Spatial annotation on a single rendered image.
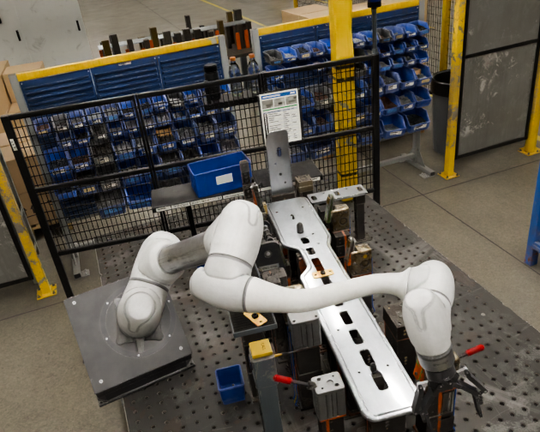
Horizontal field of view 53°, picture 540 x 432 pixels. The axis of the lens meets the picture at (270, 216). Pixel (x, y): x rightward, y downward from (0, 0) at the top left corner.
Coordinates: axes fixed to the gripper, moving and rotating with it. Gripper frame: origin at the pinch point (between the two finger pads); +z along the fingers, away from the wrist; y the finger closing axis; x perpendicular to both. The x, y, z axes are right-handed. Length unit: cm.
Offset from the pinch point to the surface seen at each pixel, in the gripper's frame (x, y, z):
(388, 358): 27.9, -10.3, -2.3
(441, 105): 381, 127, 40
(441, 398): 19.0, 1.0, 11.1
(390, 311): 46.1, -3.7, -5.8
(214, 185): 151, -60, -37
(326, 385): 14.5, -30.5, -11.7
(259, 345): 22, -45, -26
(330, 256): 88, -17, -11
